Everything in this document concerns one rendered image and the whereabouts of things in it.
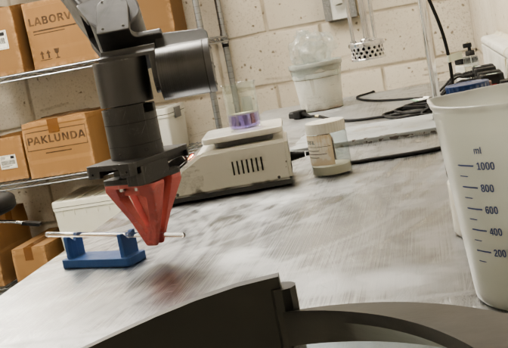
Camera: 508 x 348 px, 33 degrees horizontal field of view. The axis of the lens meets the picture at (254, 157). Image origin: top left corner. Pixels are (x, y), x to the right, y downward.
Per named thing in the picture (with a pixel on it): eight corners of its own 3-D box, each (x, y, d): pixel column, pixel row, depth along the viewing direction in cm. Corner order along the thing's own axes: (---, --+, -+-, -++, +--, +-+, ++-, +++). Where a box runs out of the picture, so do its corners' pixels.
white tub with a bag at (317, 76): (320, 105, 238) (307, 28, 235) (360, 101, 227) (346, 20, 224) (285, 115, 228) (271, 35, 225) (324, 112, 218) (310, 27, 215)
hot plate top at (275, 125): (201, 146, 125) (199, 140, 125) (208, 136, 137) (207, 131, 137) (283, 132, 124) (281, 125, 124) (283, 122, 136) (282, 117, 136)
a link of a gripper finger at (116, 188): (202, 231, 96) (187, 149, 95) (165, 250, 90) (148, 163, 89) (154, 233, 100) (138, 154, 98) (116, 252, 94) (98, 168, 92)
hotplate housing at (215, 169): (159, 209, 126) (148, 155, 125) (171, 192, 139) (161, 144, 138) (309, 182, 125) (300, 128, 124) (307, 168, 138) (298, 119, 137)
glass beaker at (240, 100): (227, 133, 131) (216, 81, 130) (261, 126, 132) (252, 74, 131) (230, 137, 125) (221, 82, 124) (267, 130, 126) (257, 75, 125)
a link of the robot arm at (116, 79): (94, 54, 94) (85, 55, 88) (156, 42, 94) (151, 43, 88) (107, 116, 95) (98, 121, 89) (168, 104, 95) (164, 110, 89)
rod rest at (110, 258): (62, 268, 100) (55, 238, 99) (82, 259, 103) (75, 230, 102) (129, 267, 95) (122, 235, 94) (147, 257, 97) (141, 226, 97)
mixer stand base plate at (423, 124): (290, 154, 155) (289, 149, 155) (304, 138, 175) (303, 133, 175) (459, 128, 149) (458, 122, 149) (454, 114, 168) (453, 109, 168)
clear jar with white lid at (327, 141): (329, 169, 133) (320, 118, 132) (360, 168, 129) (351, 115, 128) (305, 178, 129) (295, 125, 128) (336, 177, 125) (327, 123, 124)
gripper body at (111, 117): (191, 159, 96) (179, 93, 95) (135, 181, 87) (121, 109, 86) (145, 163, 99) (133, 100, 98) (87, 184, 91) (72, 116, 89)
